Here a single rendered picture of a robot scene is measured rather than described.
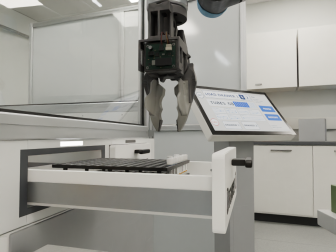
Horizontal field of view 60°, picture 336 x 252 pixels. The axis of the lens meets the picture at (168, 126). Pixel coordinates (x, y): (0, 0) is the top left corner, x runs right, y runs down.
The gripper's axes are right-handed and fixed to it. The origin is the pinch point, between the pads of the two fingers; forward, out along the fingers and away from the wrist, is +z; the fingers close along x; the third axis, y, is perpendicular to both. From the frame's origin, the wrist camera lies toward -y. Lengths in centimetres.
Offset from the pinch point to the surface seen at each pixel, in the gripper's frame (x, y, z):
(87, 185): -11.0, 9.8, 10.2
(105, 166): -10.0, 5.7, 7.6
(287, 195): 51, -289, 65
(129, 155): -21.0, -29.8, 8.2
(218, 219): 10.2, 11.4, 13.4
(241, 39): 7, -163, -68
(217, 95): -2, -90, -18
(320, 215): 31, -32, 22
